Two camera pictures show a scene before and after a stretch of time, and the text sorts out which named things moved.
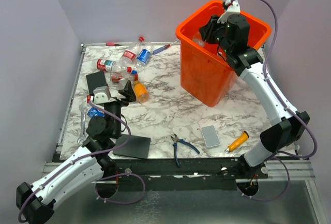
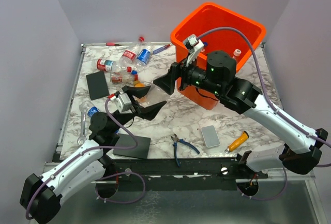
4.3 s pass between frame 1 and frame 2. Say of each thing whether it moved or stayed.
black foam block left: stayed
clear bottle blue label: stayed
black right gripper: moved
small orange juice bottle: stayed
